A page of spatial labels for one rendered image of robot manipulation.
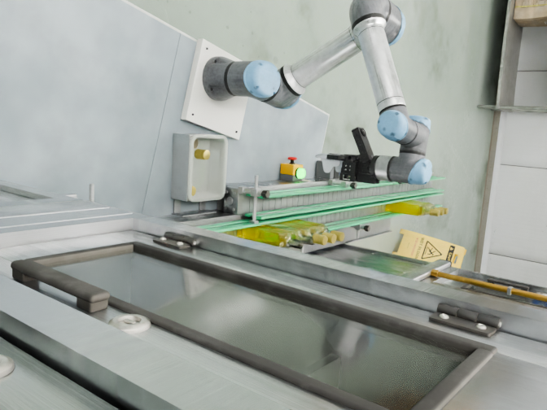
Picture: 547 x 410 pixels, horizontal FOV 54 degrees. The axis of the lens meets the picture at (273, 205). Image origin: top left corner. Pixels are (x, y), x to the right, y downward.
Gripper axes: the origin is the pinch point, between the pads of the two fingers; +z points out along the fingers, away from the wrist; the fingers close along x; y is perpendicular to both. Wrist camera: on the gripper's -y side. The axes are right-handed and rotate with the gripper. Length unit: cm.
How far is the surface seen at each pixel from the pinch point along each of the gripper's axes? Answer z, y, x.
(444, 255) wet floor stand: 73, 101, 334
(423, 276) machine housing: -21, 44, 42
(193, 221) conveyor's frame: 30.4, 24.3, -27.4
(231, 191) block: 32.8, 15.9, -7.1
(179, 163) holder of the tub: 39.4, 6.1, -26.1
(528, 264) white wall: 52, 150, 591
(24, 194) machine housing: 9, 8, -94
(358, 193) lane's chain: 30, 22, 81
